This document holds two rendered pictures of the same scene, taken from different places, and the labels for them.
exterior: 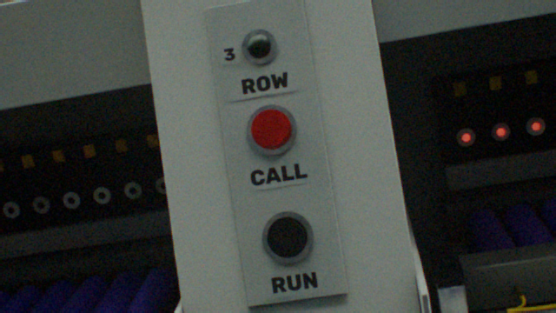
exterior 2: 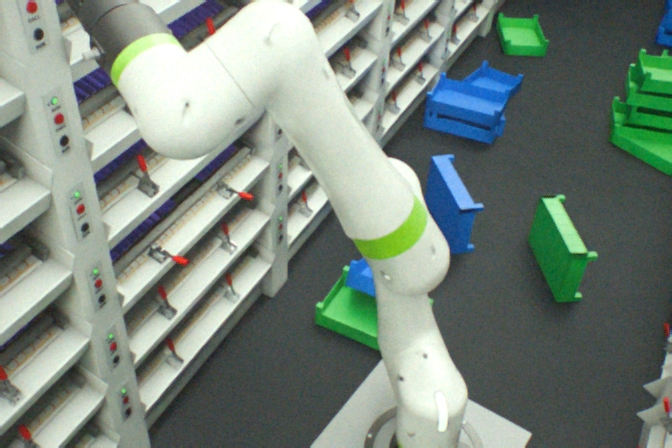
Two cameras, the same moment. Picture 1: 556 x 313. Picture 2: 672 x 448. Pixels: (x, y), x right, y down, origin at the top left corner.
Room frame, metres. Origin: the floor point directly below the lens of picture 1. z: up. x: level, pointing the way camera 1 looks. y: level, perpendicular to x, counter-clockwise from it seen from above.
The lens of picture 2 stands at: (-0.35, 1.50, 1.70)
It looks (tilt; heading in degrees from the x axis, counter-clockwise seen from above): 41 degrees down; 288
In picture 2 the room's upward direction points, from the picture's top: 3 degrees clockwise
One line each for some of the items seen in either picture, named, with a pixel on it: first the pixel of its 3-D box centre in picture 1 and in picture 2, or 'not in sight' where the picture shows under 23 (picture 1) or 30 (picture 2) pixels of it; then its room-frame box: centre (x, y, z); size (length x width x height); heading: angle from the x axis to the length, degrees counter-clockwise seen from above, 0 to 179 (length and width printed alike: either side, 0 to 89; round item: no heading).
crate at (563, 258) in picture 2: not in sight; (560, 247); (-0.49, -0.44, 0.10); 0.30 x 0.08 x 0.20; 117
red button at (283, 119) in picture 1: (272, 129); not in sight; (0.31, 0.00, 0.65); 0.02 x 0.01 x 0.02; 83
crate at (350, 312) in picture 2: not in sight; (374, 311); (-0.01, 0.01, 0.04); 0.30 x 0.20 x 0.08; 173
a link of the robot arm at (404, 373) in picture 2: not in sight; (428, 405); (-0.27, 0.61, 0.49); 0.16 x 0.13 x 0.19; 122
